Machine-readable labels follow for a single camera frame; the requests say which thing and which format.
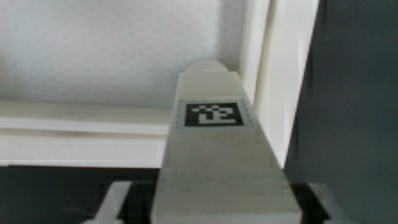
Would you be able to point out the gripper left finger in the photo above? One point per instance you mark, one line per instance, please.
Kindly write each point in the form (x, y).
(111, 206)

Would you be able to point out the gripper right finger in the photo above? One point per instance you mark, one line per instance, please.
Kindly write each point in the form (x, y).
(327, 212)

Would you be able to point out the white leg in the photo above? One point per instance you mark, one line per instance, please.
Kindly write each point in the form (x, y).
(223, 185)

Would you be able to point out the white square desk top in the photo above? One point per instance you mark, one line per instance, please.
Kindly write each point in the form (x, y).
(93, 54)

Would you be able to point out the white L-shaped fence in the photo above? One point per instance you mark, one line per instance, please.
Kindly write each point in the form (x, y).
(93, 149)

